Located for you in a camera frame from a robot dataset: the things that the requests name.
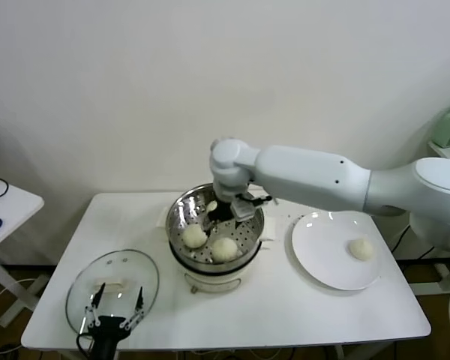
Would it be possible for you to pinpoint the glass pot lid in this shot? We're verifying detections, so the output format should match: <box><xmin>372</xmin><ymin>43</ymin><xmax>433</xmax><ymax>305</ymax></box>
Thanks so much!
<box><xmin>65</xmin><ymin>249</ymin><xmax>161</xmax><ymax>341</ymax></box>

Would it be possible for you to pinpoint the white electric cooker pot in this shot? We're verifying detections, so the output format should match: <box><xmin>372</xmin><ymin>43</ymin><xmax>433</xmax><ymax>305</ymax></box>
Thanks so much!
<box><xmin>170</xmin><ymin>239</ymin><xmax>273</xmax><ymax>296</ymax></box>

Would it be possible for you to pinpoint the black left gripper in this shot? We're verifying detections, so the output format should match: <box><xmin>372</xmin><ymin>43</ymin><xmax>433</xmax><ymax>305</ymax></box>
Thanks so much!
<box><xmin>82</xmin><ymin>283</ymin><xmax>146</xmax><ymax>360</ymax></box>

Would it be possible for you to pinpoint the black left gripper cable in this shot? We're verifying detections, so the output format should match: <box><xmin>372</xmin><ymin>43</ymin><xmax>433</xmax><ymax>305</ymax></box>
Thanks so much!
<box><xmin>76</xmin><ymin>333</ymin><xmax>95</xmax><ymax>357</ymax></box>

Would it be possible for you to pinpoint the white round plate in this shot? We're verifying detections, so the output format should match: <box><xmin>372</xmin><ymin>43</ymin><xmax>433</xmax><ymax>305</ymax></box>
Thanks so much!
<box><xmin>291</xmin><ymin>211</ymin><xmax>383</xmax><ymax>292</ymax></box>

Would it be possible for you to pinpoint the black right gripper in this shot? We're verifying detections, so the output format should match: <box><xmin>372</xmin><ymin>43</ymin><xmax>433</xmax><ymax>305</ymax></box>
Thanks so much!
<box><xmin>203</xmin><ymin>198</ymin><xmax>243</xmax><ymax>236</ymax></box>

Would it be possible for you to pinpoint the white floor cable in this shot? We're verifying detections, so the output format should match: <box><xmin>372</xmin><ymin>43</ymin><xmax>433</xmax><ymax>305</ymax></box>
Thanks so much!
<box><xmin>0</xmin><ymin>277</ymin><xmax>37</xmax><ymax>301</ymax></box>

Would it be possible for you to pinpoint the light green appliance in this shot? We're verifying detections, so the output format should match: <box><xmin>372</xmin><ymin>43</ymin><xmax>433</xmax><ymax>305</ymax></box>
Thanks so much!
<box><xmin>431</xmin><ymin>103</ymin><xmax>450</xmax><ymax>149</ymax></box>

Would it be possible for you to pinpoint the stainless steel steamer basket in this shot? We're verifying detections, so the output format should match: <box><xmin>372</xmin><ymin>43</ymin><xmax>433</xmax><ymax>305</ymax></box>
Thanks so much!
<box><xmin>156</xmin><ymin>182</ymin><xmax>278</xmax><ymax>266</ymax></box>

